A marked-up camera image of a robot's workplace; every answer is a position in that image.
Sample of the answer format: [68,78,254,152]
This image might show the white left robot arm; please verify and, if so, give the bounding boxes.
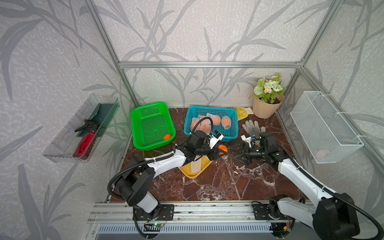
[108,131,228,216]

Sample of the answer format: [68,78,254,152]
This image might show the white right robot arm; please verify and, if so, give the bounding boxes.
[229,132,360,240]

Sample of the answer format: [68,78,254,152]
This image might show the teal plastic basket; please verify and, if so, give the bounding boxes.
[184,106,239,142]

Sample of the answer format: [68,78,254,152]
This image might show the grey knit work glove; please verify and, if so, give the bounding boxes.
[242,120,266,139]

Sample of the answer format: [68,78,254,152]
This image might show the netted orange large left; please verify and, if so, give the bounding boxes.
[191,118,200,132]

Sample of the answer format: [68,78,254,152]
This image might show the netted orange right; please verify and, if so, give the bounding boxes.
[221,116,232,130]

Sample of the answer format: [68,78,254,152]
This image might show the yellow plastic tray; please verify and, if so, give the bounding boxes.
[179,156,212,180]

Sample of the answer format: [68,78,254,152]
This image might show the netted orange back middle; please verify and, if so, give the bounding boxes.
[206,113,221,126]

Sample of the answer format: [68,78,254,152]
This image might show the yellow dotted work glove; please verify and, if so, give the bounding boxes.
[233,107,254,121]

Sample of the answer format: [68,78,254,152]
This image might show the beige ribbed flower pot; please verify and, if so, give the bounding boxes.
[252,95,285,119]

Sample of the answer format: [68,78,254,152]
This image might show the green plastic basket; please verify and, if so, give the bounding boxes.
[131,102,176,151]

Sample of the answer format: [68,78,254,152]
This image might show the white green artificial flowers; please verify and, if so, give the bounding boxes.
[249,73,287,104]

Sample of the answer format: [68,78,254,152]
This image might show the dark green trowel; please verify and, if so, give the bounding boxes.
[77,103,119,137]

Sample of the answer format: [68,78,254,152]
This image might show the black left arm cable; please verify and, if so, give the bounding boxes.
[107,116,214,240]

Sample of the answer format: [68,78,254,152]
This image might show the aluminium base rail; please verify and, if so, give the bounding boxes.
[81,201,296,240]

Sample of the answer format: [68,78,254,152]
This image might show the white wire mesh basket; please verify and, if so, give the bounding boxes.
[291,91,364,164]

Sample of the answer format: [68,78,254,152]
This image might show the clear plastic wall shelf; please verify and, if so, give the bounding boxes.
[43,94,120,163]

